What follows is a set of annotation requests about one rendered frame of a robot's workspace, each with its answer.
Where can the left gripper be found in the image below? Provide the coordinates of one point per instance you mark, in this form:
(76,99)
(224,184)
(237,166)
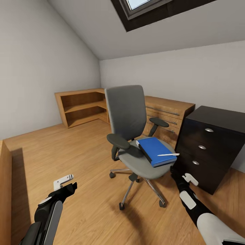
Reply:
(67,190)

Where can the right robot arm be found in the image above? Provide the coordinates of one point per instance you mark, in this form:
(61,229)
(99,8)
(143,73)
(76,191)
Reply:
(211,228)

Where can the folder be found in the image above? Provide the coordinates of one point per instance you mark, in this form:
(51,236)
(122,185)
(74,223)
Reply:
(151,148)

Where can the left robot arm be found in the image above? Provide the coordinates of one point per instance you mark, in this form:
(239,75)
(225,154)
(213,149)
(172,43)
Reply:
(48,214)

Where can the swivel chair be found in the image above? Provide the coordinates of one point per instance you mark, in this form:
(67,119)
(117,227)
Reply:
(127,114)

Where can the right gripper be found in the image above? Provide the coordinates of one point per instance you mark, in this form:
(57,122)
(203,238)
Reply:
(177,177)

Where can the fixed window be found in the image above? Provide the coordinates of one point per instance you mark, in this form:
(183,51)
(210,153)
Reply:
(138,13)

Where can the desk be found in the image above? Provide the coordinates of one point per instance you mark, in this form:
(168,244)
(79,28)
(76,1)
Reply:
(222,119)

